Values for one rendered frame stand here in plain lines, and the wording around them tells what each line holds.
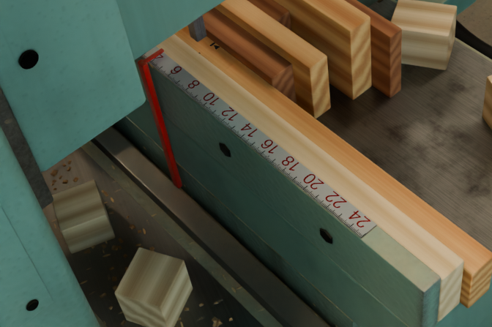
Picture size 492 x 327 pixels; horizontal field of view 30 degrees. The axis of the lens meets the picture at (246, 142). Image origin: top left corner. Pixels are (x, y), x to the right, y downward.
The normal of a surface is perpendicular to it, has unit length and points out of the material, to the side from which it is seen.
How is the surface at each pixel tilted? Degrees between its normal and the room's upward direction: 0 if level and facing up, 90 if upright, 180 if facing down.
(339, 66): 90
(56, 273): 90
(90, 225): 90
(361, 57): 90
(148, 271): 0
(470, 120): 0
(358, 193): 0
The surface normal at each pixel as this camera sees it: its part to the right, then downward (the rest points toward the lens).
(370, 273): -0.75, 0.56
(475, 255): -0.12, -0.63
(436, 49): -0.33, 0.75
